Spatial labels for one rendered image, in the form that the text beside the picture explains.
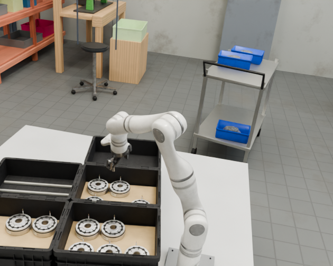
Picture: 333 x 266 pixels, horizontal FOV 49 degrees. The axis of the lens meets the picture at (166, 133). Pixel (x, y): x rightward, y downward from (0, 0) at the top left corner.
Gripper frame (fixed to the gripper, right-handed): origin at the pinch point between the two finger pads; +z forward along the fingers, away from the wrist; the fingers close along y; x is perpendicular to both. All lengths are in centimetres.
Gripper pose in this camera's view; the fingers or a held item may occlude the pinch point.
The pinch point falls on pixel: (119, 163)
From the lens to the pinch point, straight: 174.2
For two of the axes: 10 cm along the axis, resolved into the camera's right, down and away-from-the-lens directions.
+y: 6.2, -5.9, 5.1
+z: -0.9, 6.0, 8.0
